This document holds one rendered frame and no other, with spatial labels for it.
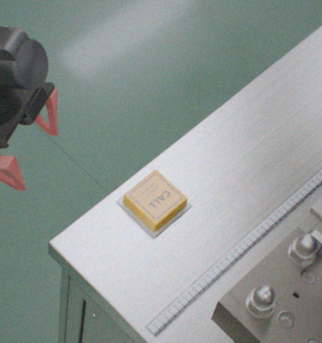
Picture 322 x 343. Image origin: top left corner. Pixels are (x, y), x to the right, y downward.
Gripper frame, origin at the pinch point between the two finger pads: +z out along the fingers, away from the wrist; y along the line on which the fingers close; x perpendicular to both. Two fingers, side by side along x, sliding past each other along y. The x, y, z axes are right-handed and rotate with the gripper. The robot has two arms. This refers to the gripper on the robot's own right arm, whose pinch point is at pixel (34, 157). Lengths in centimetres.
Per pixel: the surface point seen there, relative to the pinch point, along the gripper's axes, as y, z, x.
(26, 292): 23, 84, 64
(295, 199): 18.9, 29.9, -23.1
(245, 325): -9.8, 18.1, -28.5
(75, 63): 93, 74, 81
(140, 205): 6.1, 17.5, -6.0
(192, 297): -3.1, 25.6, -15.5
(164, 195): 9.3, 18.8, -8.3
